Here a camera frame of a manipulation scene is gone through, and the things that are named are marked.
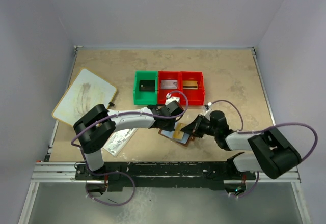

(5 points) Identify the brown leather card holder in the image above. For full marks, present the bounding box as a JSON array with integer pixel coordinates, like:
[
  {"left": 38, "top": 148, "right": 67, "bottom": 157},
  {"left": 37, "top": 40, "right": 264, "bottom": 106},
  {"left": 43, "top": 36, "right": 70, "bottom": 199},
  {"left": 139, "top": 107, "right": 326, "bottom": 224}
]
[{"left": 158, "top": 130, "right": 195, "bottom": 147}]

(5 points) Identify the gold card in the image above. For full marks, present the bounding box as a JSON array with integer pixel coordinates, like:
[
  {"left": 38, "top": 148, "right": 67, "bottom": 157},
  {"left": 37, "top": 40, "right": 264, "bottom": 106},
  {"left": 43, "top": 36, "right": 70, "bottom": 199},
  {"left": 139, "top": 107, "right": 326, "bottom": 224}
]
[
  {"left": 182, "top": 80, "right": 198, "bottom": 90},
  {"left": 172, "top": 123, "right": 186, "bottom": 141}
]

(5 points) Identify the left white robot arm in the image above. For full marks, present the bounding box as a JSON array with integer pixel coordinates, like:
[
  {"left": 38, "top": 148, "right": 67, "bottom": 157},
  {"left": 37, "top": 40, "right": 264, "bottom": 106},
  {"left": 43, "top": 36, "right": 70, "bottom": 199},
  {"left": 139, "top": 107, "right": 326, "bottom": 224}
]
[{"left": 73, "top": 101, "right": 184, "bottom": 174}]

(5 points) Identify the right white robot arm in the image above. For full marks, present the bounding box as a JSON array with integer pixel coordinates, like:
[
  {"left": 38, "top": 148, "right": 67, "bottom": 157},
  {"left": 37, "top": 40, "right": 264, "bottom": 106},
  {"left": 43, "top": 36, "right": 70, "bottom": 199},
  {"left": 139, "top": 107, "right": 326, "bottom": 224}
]
[{"left": 181, "top": 110, "right": 302, "bottom": 179}]

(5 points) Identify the silver card in bin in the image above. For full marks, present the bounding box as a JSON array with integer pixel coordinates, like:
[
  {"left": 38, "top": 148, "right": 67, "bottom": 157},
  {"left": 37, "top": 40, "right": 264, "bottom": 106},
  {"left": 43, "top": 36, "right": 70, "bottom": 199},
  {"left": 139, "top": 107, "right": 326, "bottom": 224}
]
[{"left": 160, "top": 80, "right": 178, "bottom": 90}]

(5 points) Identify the gold card in bin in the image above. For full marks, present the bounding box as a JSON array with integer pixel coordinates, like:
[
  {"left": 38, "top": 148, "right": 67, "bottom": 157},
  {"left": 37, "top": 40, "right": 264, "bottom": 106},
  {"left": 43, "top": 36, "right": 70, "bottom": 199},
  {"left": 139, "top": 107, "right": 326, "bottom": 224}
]
[{"left": 182, "top": 80, "right": 198, "bottom": 90}]

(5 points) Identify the grey chip card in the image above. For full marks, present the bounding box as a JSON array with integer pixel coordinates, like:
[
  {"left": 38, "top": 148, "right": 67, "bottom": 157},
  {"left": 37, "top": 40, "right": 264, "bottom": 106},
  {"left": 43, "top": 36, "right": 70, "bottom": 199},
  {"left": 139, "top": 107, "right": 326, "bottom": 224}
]
[{"left": 139, "top": 80, "right": 156, "bottom": 92}]

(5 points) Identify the red right plastic bin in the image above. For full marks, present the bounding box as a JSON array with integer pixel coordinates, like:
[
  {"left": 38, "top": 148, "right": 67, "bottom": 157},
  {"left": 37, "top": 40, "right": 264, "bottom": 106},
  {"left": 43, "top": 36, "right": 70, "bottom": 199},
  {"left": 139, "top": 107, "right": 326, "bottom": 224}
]
[{"left": 180, "top": 71, "right": 205, "bottom": 106}]

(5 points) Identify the red plastic bin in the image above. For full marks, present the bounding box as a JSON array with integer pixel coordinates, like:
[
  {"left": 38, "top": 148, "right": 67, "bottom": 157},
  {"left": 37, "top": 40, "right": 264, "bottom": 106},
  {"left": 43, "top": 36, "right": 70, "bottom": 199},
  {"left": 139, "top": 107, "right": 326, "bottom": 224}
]
[
  {"left": 180, "top": 71, "right": 205, "bottom": 106},
  {"left": 157, "top": 71, "right": 183, "bottom": 106}
]

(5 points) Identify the red middle plastic bin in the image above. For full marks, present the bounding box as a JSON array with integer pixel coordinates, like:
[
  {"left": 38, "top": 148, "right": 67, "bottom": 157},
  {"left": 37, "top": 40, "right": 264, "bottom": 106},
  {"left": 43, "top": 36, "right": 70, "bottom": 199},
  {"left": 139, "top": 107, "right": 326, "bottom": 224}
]
[{"left": 157, "top": 71, "right": 183, "bottom": 106}]

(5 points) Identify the green plastic bin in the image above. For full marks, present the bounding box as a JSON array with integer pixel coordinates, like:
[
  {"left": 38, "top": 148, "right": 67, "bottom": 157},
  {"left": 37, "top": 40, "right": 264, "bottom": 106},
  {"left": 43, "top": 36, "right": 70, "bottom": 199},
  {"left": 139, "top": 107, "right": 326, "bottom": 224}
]
[{"left": 133, "top": 70, "right": 158, "bottom": 105}]

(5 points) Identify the clear plastic packet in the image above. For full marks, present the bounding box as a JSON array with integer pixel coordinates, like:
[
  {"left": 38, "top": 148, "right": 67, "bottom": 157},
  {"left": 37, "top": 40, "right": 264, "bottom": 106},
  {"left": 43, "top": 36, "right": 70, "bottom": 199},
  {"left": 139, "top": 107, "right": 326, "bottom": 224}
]
[{"left": 103, "top": 128, "right": 137, "bottom": 157}]

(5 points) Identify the white board yellow rim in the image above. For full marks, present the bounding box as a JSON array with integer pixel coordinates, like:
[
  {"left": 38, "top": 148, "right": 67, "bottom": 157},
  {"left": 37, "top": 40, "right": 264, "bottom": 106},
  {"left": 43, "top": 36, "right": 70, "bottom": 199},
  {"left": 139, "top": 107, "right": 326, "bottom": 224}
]
[{"left": 52, "top": 68, "right": 117, "bottom": 126}]

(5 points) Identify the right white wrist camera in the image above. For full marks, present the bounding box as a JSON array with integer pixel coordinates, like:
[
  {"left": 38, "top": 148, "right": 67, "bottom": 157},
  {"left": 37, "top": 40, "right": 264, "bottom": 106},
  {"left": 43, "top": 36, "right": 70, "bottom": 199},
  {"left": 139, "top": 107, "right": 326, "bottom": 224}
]
[{"left": 203, "top": 102, "right": 212, "bottom": 120}]

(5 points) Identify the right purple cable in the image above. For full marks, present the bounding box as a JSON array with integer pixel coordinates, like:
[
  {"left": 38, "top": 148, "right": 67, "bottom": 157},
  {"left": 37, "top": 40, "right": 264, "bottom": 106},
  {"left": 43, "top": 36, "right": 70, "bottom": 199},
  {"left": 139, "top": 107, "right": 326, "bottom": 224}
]
[{"left": 207, "top": 99, "right": 318, "bottom": 199}]

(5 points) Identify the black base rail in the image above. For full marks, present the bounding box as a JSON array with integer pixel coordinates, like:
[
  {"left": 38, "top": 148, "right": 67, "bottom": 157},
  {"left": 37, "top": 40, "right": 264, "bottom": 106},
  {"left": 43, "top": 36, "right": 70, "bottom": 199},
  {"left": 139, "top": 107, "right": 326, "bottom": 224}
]
[{"left": 75, "top": 161, "right": 256, "bottom": 192}]

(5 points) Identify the aluminium frame rail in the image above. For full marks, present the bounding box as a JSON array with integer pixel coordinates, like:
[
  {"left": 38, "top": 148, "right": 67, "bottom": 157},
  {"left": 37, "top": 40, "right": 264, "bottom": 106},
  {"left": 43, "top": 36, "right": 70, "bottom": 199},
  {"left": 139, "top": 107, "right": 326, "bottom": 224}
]
[{"left": 31, "top": 162, "right": 301, "bottom": 183}]

